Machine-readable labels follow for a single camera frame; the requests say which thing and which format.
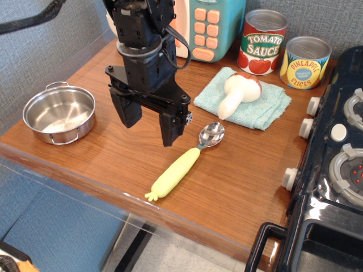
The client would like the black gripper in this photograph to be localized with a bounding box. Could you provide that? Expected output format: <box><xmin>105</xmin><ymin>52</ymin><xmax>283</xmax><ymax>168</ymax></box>
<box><xmin>105</xmin><ymin>46</ymin><xmax>192</xmax><ymax>147</ymax></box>

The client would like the white mushroom-shaped rattle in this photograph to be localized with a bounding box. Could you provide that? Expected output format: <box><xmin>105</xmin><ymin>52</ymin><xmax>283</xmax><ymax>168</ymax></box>
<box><xmin>217</xmin><ymin>71</ymin><xmax>262</xmax><ymax>120</ymax></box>

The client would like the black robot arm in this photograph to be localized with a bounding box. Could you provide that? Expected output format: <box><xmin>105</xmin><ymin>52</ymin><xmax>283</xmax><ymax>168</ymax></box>
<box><xmin>104</xmin><ymin>1</ymin><xmax>192</xmax><ymax>147</ymax></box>

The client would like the light blue folded cloth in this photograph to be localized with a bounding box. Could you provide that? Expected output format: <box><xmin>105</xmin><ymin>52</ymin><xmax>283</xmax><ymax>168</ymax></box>
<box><xmin>194</xmin><ymin>67</ymin><xmax>292</xmax><ymax>131</ymax></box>

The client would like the small stainless steel pot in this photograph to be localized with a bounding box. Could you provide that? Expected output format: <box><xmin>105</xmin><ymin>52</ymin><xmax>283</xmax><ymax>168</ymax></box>
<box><xmin>23</xmin><ymin>82</ymin><xmax>96</xmax><ymax>145</ymax></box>

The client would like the teal toy microwave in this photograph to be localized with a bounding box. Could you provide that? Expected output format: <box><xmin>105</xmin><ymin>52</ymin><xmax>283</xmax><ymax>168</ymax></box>
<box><xmin>104</xmin><ymin>1</ymin><xmax>246</xmax><ymax>63</ymax></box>

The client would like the tomato sauce can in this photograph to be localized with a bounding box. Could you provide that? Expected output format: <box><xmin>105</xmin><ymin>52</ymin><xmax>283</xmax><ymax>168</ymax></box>
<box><xmin>238</xmin><ymin>9</ymin><xmax>288</xmax><ymax>75</ymax></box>

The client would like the pineapple slices can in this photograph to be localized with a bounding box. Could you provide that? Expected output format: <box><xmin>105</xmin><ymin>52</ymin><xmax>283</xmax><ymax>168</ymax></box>
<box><xmin>280</xmin><ymin>36</ymin><xmax>332</xmax><ymax>90</ymax></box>

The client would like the orange fuzzy object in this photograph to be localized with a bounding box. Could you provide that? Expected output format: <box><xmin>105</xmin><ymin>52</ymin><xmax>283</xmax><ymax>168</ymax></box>
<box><xmin>0</xmin><ymin>241</ymin><xmax>40</xmax><ymax>272</ymax></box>

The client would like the black toy stove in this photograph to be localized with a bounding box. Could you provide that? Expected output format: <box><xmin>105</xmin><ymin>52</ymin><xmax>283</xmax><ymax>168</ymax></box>
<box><xmin>246</xmin><ymin>46</ymin><xmax>362</xmax><ymax>271</ymax></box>

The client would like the spoon with yellow handle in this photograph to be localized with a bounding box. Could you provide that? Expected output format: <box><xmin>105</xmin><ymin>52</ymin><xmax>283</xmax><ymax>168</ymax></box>
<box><xmin>145</xmin><ymin>122</ymin><xmax>225</xmax><ymax>202</ymax></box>

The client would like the black sleeved cable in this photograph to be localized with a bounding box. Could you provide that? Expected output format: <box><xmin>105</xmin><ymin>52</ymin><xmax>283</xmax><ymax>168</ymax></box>
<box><xmin>0</xmin><ymin>0</ymin><xmax>66</xmax><ymax>35</ymax></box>

